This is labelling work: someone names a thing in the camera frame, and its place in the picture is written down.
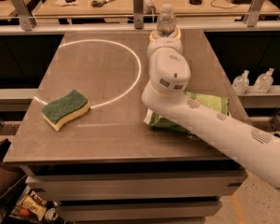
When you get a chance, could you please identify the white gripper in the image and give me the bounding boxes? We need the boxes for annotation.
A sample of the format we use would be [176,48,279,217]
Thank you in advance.
[147,29,184,61]

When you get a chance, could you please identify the metal bracket post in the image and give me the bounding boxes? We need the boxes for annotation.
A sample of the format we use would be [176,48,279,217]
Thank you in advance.
[244,0,265,27]
[11,0,35,31]
[133,0,144,29]

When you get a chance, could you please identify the brown bin at left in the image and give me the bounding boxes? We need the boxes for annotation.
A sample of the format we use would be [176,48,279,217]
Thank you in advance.
[0,139,23,196]

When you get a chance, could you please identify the right sanitizer bottle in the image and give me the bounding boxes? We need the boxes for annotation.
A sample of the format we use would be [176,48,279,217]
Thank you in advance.
[254,68,274,93]

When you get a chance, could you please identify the black cable on desk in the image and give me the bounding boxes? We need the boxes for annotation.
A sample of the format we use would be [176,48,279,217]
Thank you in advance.
[210,0,239,10]

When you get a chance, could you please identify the scissors on back desk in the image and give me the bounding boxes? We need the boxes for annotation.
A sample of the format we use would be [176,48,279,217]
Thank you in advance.
[91,0,116,7]

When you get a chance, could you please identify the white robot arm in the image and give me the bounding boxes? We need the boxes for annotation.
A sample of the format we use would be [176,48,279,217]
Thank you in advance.
[142,30,280,191]

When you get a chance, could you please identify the clear plastic water bottle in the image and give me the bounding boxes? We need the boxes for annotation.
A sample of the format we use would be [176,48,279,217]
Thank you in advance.
[157,4,176,37]

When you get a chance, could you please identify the green and yellow sponge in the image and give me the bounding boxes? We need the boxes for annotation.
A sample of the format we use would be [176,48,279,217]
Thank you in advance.
[41,90,91,132]

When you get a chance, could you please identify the right metal bracket post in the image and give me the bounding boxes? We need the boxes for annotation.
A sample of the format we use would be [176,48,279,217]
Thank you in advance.
[244,0,265,27]

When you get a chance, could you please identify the green chips bag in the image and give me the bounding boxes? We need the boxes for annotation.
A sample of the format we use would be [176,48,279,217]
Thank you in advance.
[144,91,230,133]

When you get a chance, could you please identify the snack box under table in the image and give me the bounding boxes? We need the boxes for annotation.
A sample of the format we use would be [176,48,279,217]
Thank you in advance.
[20,190,49,220]

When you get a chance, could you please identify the left metal bracket post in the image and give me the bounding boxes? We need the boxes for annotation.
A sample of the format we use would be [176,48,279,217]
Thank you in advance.
[11,0,35,31]

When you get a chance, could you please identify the middle metal bracket post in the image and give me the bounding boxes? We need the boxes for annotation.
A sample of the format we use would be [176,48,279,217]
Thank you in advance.
[133,0,144,29]

